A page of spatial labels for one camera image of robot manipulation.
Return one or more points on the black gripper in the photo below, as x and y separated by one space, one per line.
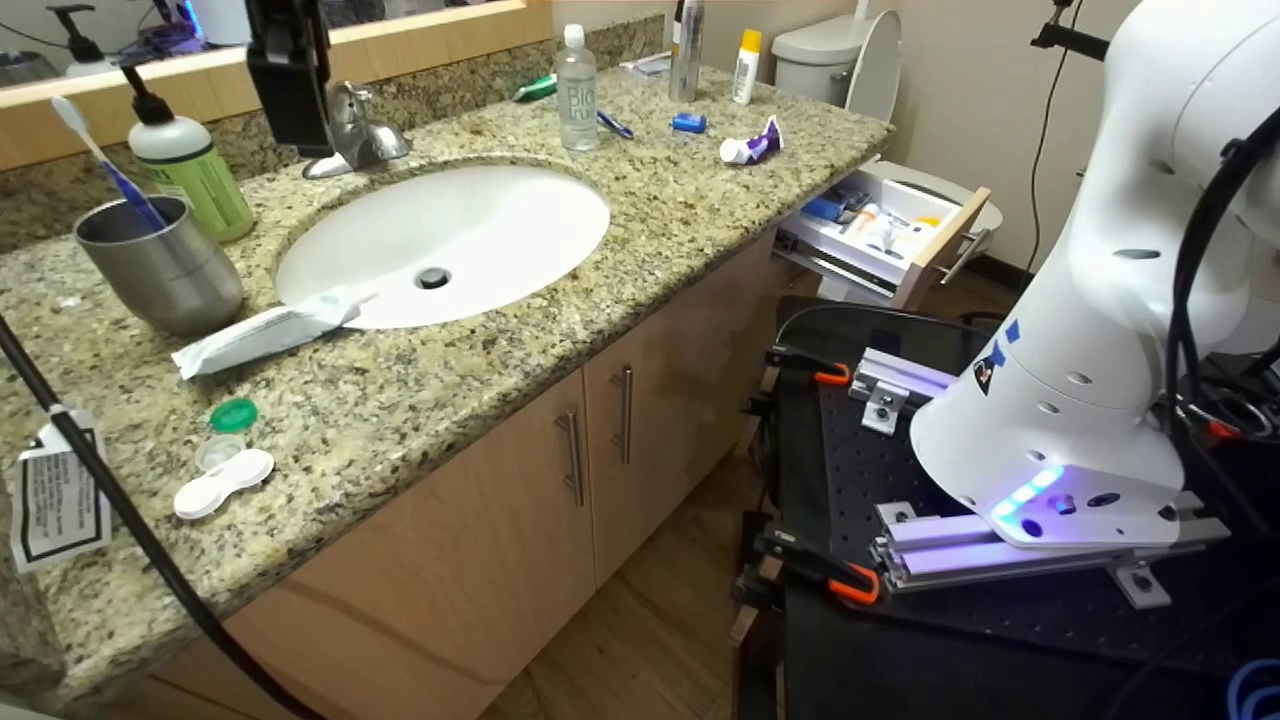
288 69

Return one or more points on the white toothpaste tube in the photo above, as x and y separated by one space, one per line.
268 334

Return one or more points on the purple toothpaste tube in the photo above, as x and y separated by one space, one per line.
755 149

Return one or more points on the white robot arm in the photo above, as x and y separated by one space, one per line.
1045 432

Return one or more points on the blue white toothbrush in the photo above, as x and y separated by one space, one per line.
119 178

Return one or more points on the grey metal cup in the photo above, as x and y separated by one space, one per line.
173 276

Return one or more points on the blue razor on counter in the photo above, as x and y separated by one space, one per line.
614 125

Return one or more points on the wood framed mirror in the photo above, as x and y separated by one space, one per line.
219 84

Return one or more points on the chrome faucet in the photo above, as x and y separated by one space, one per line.
359 143

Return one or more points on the green soap dispenser bottle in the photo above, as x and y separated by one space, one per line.
185 153

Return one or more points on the white sink basin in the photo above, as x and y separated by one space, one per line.
451 244

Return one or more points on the clear plastic bottle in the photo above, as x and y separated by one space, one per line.
577 90

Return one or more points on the green round cap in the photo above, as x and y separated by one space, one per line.
233 417

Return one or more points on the white bottle yellow cap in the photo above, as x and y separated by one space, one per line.
745 64

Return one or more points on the white contact lens case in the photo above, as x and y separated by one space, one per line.
215 489

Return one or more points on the white paper tag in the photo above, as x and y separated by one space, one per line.
58 505

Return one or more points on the white toilet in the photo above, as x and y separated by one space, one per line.
849 63

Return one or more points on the wooden vanity cabinet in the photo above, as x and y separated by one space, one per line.
446 500

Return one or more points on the open white drawer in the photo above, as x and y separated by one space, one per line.
891 232

